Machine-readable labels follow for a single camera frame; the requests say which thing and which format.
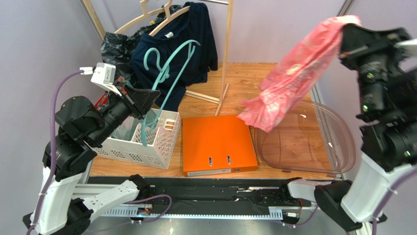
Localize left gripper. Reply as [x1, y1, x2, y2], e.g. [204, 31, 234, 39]
[91, 80, 162, 145]

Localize teal plastic hanger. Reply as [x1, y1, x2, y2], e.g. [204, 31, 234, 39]
[140, 40, 200, 146]

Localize pink patterned shorts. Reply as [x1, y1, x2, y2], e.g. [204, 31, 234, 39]
[237, 15, 361, 133]

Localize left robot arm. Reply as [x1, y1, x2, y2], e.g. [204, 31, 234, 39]
[23, 85, 160, 235]

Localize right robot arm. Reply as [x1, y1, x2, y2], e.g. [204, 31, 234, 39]
[282, 24, 417, 234]

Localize navy blue shorts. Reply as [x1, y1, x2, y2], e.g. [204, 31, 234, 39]
[130, 2, 218, 112]

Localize wooden hanger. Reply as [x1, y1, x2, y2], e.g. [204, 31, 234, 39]
[149, 0, 190, 37]
[115, 0, 164, 34]

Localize transparent green folder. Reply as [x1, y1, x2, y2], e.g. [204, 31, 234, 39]
[110, 117, 142, 141]

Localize red folder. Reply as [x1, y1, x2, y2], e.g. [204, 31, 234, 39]
[94, 93, 109, 111]

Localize white perforated file basket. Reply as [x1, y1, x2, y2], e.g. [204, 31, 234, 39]
[94, 109, 181, 169]

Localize dark plaid garment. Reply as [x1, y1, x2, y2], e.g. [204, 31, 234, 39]
[101, 12, 165, 89]

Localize wooden clothes rack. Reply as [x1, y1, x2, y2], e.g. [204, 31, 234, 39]
[80, 0, 233, 116]

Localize clear plastic tub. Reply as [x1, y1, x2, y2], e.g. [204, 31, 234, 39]
[251, 101, 357, 177]

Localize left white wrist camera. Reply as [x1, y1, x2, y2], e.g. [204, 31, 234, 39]
[79, 62, 121, 96]

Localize orange ring binder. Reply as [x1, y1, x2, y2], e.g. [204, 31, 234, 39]
[182, 115, 258, 177]

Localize black and aluminium base rail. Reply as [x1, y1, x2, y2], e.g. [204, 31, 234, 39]
[104, 177, 322, 226]

